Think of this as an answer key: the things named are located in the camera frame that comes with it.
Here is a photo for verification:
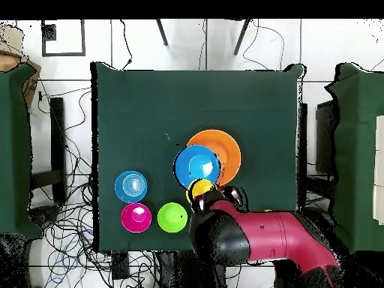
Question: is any small yellow orange cup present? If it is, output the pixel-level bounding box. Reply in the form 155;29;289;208
185;178;218;205

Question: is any large blue bowl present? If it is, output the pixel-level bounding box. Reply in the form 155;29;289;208
172;144;222;190

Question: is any large orange bowl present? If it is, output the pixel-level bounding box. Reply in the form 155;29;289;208
186;129;242;187

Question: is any green bowl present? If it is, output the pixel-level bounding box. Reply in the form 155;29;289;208
157;202;189;234

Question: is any pink bowl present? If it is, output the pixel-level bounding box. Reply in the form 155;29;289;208
120;202;153;234

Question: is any light blue shallow bowl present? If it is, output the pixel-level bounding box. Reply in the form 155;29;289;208
114;170;149;204

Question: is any dark green table cloth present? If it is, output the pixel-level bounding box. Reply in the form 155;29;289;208
90;61;307;253

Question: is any black computer case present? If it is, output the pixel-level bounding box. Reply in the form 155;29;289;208
314;100;338;175

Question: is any grey chair base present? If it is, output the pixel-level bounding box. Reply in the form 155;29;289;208
28;205;62;230

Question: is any green cloth side table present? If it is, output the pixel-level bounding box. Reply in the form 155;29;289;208
323;61;384;257
0;64;43;241

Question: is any cardboard box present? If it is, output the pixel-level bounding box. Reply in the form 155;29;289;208
0;25;42;109

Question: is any black metal frame bar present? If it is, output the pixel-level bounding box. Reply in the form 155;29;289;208
31;97;68;205

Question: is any black cable with plug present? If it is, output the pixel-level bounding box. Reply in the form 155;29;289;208
118;19;134;71

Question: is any camera tripod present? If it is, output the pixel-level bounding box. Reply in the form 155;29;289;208
154;18;251;57

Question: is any black square floor frame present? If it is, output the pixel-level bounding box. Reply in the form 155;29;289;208
40;19;86;57

